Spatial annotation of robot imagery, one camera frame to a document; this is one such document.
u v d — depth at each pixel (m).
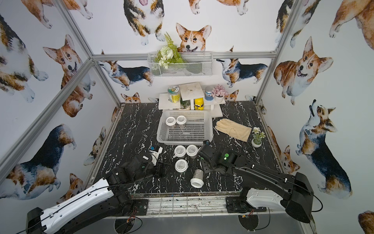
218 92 0.93
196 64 0.93
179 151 0.88
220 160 0.53
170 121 1.01
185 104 1.10
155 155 0.68
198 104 1.08
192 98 1.03
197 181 0.77
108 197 0.51
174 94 0.95
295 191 0.40
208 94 0.98
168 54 0.78
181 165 0.82
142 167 0.57
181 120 1.02
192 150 0.87
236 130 1.04
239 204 0.66
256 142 0.92
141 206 0.74
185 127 1.06
